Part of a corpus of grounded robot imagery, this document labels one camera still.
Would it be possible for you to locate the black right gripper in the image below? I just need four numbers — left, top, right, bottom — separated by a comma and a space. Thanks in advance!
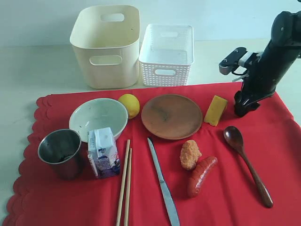
234, 41, 300, 117

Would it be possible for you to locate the yellow cheese wedge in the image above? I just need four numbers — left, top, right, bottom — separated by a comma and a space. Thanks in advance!
204, 95, 228, 127

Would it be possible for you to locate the red sausage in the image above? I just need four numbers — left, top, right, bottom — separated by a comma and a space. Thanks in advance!
187, 156, 218, 198

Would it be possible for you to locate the small milk carton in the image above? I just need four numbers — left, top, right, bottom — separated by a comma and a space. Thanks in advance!
87, 127, 120, 179

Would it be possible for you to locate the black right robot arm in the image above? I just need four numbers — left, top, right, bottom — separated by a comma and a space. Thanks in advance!
234, 11, 301, 117

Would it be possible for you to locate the dark wooden spoon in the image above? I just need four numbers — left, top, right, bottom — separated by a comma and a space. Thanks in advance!
223, 126, 274, 208

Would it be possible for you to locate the fried chicken nugget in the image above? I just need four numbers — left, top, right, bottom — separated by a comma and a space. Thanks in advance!
180, 140, 202, 170

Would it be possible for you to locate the brown wooden plate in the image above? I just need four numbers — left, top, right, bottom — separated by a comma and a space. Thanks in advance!
141, 94, 203, 140

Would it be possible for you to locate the red scalloped tablecloth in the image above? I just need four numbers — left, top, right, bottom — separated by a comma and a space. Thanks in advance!
3, 83, 301, 226

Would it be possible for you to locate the white lattice plastic basket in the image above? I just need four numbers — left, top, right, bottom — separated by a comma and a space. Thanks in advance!
138, 24, 194, 87

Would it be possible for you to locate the yellow lemon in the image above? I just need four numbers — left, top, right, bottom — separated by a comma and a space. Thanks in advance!
118, 94, 140, 119

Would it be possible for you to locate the silver table knife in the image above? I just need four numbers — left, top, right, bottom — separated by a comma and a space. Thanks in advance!
147, 137, 180, 226

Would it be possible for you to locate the left wooden chopstick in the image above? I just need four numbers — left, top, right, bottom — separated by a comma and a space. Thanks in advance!
115, 139, 130, 226

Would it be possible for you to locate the wooden chopstick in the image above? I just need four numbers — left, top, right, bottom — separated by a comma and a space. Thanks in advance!
115, 139, 130, 226
124, 148, 132, 226

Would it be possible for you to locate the cream plastic bin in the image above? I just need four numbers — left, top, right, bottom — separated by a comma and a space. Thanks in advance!
70, 5, 140, 89

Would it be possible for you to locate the white ceramic bowl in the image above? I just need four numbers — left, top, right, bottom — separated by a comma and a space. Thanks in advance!
69, 98, 128, 142

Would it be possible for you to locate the right wooden chopstick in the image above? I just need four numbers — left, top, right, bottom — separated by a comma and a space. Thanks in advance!
124, 148, 132, 226

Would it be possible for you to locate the stainless steel cup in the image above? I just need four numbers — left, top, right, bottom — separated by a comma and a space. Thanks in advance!
38, 129, 83, 180

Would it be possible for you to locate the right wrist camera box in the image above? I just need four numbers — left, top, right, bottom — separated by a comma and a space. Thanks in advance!
219, 47, 259, 76

